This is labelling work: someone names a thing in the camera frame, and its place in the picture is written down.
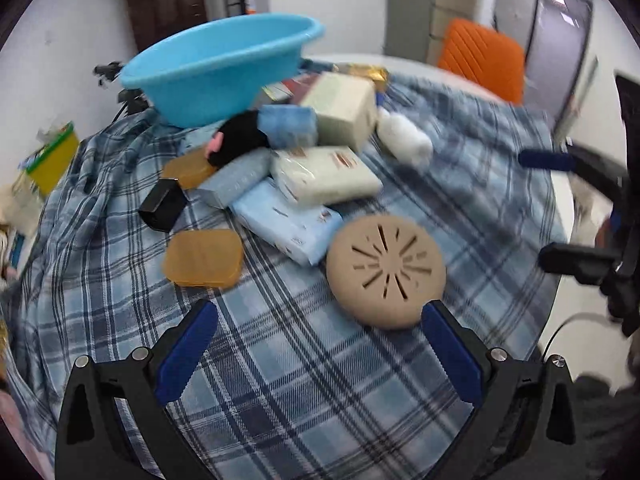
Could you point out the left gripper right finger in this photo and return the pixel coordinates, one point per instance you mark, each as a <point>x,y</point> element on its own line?
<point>524,422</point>

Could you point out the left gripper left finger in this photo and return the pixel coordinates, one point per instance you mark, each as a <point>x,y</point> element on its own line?
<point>92,442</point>

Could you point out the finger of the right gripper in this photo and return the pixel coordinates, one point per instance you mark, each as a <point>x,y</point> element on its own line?
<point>584,162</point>
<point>587,265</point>

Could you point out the beige round slotted disc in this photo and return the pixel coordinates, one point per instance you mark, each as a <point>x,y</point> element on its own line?
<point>382,269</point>

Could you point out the orange chair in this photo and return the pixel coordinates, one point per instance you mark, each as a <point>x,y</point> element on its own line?
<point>488,58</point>

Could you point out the white lotion bottle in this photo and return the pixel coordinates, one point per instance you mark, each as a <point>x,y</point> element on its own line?
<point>403,139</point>

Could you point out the blue plaid cloth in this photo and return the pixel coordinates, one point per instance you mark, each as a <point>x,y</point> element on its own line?
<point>291,387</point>

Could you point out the gold foil packet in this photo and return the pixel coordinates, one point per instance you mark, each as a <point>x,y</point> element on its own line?
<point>377,74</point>

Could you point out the grey beige refrigerator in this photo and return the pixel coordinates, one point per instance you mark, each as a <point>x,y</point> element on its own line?
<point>416,29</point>

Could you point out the cream green box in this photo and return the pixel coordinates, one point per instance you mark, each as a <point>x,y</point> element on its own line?
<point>345,107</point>

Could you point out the black small box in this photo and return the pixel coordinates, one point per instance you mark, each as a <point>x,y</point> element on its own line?
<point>163,205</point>

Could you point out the white tissue pack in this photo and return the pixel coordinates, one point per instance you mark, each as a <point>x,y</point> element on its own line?
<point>323,175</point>

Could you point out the light blue tissue pack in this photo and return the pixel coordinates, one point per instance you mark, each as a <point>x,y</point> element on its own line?
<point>303,234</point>

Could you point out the yellow green bin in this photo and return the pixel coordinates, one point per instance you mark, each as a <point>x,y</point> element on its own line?
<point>48,165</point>

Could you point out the blue small pack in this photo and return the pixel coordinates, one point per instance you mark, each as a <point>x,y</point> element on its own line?
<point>288,126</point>

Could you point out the grey blue tissue pack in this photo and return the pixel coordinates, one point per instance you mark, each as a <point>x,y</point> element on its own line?
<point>235,179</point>

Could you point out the black fluffy item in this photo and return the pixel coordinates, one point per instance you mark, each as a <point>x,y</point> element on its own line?
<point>236,137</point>

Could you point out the blue plastic basin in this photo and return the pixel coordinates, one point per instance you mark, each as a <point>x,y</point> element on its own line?
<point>215,70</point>

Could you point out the dark brown door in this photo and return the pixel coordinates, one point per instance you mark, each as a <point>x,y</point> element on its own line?
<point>155,20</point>

